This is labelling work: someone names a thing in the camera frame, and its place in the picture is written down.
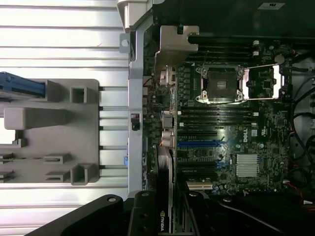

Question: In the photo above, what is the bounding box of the white expansion slot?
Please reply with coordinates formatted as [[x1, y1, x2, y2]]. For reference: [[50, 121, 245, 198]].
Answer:
[[187, 182, 214, 190]]

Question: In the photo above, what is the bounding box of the blue expansion slot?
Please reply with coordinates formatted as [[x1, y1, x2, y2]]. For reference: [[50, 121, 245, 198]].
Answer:
[[176, 140, 223, 148]]

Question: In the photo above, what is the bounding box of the silver chipset heatsink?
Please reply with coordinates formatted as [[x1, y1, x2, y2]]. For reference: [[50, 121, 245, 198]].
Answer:
[[235, 153, 259, 178]]

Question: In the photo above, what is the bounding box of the green motherboard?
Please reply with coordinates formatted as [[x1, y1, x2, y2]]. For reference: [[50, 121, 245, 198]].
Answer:
[[142, 36, 297, 197]]

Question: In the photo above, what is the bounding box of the grey parts rack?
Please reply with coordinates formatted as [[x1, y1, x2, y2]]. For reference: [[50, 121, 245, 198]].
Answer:
[[0, 78, 101, 185]]

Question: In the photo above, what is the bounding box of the open black PC case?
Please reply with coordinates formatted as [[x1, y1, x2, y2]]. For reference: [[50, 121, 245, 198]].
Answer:
[[116, 0, 315, 236]]

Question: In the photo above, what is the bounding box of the CPU socket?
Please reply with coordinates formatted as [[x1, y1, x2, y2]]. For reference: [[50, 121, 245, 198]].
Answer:
[[195, 64, 246, 104]]

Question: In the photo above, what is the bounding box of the green RAM stick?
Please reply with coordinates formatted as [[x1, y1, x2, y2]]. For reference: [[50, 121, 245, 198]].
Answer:
[[0, 156, 46, 163]]

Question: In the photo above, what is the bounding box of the silver perforated disk bay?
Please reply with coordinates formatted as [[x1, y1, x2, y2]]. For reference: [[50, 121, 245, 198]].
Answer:
[[291, 58, 315, 148]]

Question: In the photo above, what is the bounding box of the silver socket cover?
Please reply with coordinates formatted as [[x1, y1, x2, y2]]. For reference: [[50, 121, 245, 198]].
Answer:
[[242, 63, 285, 101]]

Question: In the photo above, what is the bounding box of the hard disk with blue caddy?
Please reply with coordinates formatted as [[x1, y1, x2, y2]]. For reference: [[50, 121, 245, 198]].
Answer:
[[0, 71, 47, 99]]

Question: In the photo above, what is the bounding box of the black wire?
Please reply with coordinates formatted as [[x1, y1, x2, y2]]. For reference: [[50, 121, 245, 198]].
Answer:
[[291, 112, 315, 158]]

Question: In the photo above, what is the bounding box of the thin red wire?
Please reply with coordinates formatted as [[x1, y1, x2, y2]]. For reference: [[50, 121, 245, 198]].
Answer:
[[143, 75, 155, 89]]

